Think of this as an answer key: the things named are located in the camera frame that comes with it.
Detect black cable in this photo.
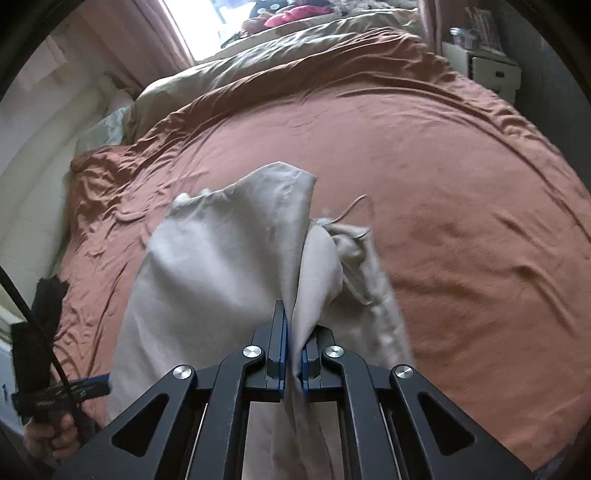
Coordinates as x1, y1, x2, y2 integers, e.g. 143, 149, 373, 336
0, 265, 90, 446

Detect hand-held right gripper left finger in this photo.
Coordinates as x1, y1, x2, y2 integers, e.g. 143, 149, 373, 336
53, 300, 288, 480

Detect beige drawstring pants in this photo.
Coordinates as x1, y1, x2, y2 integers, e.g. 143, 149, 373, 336
106, 161, 415, 480

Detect white nightstand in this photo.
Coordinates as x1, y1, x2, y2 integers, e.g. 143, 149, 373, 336
441, 41, 523, 105

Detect upright books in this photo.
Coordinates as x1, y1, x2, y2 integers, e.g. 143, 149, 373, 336
450, 6, 505, 52

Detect pale pillow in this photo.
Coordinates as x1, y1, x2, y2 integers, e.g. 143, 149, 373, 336
76, 105, 133, 154

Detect rust brown bed sheet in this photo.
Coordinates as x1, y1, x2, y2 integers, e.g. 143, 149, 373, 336
51, 25, 591, 472

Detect olive tan duvet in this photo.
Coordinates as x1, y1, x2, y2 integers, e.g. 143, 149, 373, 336
133, 9, 426, 136

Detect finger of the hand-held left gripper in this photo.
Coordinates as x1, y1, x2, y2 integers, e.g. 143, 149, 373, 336
69, 374, 111, 402

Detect bright window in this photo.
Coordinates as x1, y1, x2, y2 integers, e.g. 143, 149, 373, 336
159, 0, 259, 64

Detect pink curtain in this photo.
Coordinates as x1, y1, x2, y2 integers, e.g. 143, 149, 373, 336
60, 0, 195, 95

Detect person's left hand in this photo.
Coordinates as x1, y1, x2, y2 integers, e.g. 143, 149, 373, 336
23, 410, 81, 468

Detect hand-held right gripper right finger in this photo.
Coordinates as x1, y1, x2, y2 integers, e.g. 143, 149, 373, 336
299, 329, 535, 480

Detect pile of colourful clothes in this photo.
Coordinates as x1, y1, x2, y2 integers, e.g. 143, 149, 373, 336
222, 0, 416, 47

